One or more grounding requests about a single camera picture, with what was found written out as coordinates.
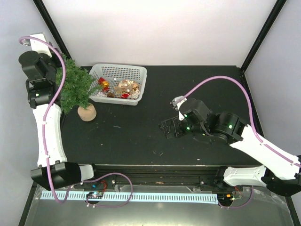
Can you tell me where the red gold gift ornament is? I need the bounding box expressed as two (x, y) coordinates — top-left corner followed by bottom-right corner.
(98, 77), (110, 92)

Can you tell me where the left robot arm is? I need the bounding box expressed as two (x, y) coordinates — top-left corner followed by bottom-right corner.
(18, 36), (101, 191)

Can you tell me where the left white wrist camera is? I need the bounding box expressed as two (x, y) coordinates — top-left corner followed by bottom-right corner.
(21, 32), (52, 57)

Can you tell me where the black frame post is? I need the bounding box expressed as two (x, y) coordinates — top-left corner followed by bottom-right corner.
(240, 0), (287, 73)
(33, 0), (72, 59)

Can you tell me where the red santa ornament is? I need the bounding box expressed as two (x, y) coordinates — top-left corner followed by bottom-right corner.
(120, 93), (131, 99)

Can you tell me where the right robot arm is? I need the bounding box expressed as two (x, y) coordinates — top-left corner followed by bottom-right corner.
(159, 97), (301, 196)

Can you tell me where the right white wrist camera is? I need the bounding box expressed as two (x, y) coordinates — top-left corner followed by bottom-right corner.
(170, 96), (187, 121)

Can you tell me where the circuit board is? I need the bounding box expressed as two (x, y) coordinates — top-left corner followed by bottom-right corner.
(86, 192), (103, 199)
(219, 191), (242, 201)

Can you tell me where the left black frame post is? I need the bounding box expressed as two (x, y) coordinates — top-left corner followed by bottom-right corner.
(33, 0), (72, 59)

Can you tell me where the small green christmas tree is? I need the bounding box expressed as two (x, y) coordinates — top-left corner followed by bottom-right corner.
(60, 55), (100, 121)

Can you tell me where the white slotted cable duct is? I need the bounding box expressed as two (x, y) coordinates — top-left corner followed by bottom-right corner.
(41, 190), (219, 204)

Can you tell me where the right black frame post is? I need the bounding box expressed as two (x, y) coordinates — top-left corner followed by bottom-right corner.
(240, 0), (287, 73)

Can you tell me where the white plastic basket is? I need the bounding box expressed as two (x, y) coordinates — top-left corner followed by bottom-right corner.
(89, 64), (147, 106)

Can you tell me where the beige burlap sack ornament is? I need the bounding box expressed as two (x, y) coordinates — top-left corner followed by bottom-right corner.
(114, 79), (139, 94)

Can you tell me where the white snowflake ornament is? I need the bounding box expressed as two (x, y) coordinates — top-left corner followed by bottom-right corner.
(130, 90), (140, 100)

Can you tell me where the brown pine cone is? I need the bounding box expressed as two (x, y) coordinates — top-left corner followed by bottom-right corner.
(107, 92), (115, 98)

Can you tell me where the right circuit board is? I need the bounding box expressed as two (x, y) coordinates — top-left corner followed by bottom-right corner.
(219, 191), (242, 201)

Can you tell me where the silver star ornament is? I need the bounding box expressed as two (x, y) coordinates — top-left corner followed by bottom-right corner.
(96, 91), (107, 97)

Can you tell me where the left circuit board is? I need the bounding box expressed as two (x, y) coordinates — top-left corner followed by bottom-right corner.
(86, 192), (103, 199)

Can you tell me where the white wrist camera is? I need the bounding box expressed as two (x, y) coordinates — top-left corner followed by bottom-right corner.
(170, 96), (187, 121)
(21, 32), (52, 57)

